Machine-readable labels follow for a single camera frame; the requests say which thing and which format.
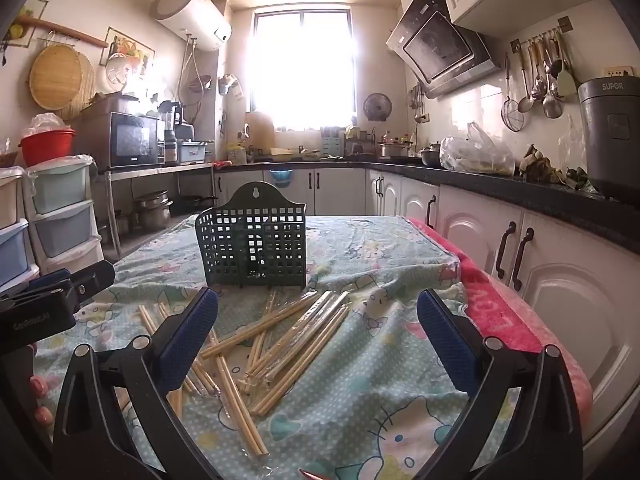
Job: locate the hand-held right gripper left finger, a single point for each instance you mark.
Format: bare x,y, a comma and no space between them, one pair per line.
187,340

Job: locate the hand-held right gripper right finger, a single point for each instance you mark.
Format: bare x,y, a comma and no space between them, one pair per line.
447,345

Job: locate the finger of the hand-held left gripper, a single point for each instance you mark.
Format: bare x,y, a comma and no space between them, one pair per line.
95,280
50,279

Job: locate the bunch of chopsticks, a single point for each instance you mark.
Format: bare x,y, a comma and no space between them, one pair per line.
280,320

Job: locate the green plastic utensil basket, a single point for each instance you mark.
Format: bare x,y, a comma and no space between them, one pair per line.
225,240

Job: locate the row of hanging kitchen utensils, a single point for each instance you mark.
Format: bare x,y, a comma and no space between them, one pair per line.
540,85

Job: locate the person's left hand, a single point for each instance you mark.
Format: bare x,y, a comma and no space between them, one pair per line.
39,385

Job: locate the pastel plastic drawer unit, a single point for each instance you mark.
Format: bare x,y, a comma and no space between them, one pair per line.
12,240
62,210

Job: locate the pink blanket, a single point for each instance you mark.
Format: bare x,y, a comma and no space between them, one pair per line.
500,310

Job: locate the stacked steel pots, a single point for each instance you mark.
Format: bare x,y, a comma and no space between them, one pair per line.
152,210

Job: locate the metal kitchen shelf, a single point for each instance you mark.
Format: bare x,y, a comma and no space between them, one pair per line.
150,170

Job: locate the cartoon cat printed blanket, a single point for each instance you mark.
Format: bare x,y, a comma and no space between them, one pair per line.
350,270

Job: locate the black frying pan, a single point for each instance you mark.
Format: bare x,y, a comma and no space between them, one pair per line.
192,204

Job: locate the red plastic bucket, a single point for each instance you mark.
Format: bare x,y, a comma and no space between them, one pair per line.
47,147

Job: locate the black microwave oven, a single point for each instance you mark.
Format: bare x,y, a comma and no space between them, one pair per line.
132,140

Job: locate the black blender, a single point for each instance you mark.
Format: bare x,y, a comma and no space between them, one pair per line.
170,130

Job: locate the black kitchen countertop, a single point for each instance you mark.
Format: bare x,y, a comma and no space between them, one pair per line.
500,182

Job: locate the brown cardboard box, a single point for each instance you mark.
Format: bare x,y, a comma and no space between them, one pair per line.
107,105

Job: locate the blue plastic bowl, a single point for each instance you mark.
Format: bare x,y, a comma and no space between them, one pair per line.
281,176

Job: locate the clear plastic bag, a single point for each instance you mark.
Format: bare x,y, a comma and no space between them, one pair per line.
475,155

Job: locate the round bamboo tray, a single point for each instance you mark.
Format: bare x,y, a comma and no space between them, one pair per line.
55,80

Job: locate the leafy vegetables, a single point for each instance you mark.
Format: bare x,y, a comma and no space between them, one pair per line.
550,172

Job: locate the steel cooking pot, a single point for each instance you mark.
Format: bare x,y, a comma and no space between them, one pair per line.
395,150

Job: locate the beige water container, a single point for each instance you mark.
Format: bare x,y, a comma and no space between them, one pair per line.
259,130

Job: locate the small round fan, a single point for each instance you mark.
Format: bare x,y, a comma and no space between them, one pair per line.
376,106

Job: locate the wooden rolling pin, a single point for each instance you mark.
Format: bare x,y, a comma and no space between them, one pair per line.
65,30

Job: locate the grey rice cooker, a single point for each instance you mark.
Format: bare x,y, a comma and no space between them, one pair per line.
612,135

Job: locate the white water heater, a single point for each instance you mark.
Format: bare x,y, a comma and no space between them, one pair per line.
190,10

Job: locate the kitchen window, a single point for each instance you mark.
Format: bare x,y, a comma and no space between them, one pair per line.
300,70

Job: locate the black range hood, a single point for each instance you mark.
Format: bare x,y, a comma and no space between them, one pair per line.
435,45

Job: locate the fruit wall poster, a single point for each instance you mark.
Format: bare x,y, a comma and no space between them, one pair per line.
27,15
132,47

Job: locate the wall power socket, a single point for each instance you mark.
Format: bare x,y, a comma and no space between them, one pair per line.
616,71

